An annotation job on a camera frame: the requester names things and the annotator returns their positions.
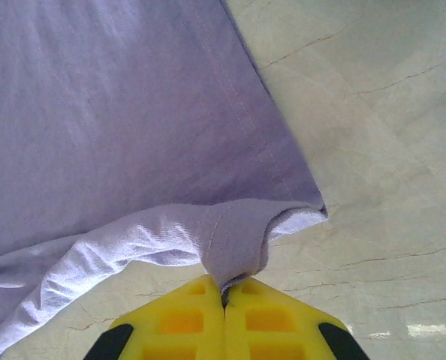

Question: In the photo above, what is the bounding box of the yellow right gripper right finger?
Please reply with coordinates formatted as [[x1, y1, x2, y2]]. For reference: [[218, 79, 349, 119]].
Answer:
[[222, 276, 370, 360]]

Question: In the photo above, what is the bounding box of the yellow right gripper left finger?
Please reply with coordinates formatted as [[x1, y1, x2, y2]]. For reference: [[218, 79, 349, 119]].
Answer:
[[82, 274, 226, 360]]

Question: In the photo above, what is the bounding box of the purple t-shirt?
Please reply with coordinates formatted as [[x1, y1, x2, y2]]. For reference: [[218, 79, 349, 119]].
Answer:
[[0, 0, 329, 357]]

